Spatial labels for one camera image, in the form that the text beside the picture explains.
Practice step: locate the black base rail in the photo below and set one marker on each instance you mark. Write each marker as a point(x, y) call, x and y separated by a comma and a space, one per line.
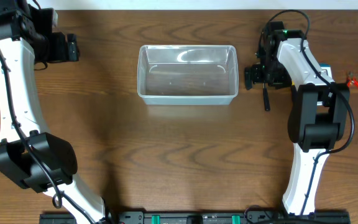
point(249, 216)

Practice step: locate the small claw hammer black handle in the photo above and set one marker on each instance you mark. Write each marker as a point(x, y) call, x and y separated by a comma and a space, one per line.
point(266, 98)

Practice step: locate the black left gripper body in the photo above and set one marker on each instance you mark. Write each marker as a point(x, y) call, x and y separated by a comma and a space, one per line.
point(71, 47)

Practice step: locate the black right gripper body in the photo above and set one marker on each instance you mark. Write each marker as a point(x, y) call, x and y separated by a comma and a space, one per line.
point(249, 76)

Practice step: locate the clear plastic container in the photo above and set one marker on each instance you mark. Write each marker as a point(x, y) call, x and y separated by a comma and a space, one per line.
point(187, 74)

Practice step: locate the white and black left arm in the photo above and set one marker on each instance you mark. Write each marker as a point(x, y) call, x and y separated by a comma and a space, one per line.
point(30, 155)

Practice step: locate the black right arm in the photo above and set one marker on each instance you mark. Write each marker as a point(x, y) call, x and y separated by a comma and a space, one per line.
point(318, 116)

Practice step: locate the red handled pliers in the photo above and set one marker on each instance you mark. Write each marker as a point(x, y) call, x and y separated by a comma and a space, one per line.
point(351, 80)

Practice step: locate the blue white screwdriver box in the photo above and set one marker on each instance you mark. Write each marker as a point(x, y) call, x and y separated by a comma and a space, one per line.
point(326, 68)

